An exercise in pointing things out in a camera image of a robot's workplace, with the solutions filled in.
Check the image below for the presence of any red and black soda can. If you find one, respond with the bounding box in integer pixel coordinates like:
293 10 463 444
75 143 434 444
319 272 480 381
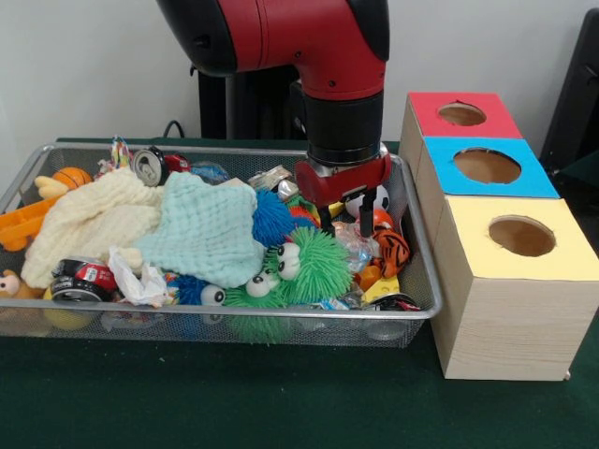
50 256 118 304

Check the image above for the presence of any blue spiky rubber ball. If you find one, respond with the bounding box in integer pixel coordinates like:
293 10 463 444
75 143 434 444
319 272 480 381
251 190 296 246

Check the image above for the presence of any wooden box with three holes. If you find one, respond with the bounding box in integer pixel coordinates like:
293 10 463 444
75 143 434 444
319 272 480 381
400 91 599 382

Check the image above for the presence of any small green spiky ball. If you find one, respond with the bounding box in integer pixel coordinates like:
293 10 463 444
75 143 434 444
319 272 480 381
225 276 293 342

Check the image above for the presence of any small soccer ball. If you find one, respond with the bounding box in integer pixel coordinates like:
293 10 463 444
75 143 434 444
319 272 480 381
344 184 391 218

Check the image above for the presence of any yellow cheese wedge toy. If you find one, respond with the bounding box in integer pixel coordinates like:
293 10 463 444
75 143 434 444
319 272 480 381
361 276 402 303

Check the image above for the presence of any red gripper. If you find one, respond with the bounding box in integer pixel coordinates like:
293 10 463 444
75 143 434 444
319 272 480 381
296 148 393 239

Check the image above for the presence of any blue spiky ball with eye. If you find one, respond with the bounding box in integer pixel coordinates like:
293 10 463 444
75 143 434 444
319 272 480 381
168 271 230 308

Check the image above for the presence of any small brown plush doll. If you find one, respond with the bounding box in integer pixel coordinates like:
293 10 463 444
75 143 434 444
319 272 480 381
0 269 24 300

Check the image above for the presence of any cream muslin cloth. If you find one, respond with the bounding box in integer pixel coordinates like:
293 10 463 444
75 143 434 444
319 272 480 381
21 168 165 289

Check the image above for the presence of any shallow clear mesh bin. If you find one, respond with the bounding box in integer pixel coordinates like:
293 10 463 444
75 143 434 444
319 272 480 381
0 142 444 349

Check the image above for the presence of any orange plastic toy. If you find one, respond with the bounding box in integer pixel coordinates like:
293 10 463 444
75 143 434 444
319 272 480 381
0 196 59 252

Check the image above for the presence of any mint green muslin cloth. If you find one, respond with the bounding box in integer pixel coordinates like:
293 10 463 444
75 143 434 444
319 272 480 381
134 172 266 287

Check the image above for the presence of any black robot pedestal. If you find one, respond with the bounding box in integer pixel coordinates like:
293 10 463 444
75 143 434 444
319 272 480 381
190 65 308 143

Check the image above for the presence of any large green spiky ball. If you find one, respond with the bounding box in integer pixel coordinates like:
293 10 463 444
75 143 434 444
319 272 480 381
271 226 354 305

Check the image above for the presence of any small orange basketball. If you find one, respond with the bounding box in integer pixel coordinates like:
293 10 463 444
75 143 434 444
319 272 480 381
52 167 93 191

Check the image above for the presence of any orange tiger plush toy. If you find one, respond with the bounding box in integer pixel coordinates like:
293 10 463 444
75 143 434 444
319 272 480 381
374 229 411 279

